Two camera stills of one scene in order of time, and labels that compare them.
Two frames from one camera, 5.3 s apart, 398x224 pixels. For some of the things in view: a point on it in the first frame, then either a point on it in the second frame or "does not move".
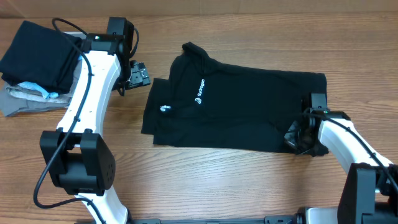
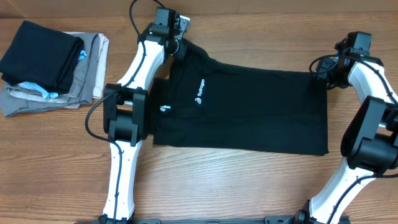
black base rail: [274, 219] does not move
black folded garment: [40, 55] does not move
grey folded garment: [17, 99] does not move
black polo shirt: [205, 104] does not move
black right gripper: [290, 140] to [321, 70]
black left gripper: [140, 76] to [181, 51]
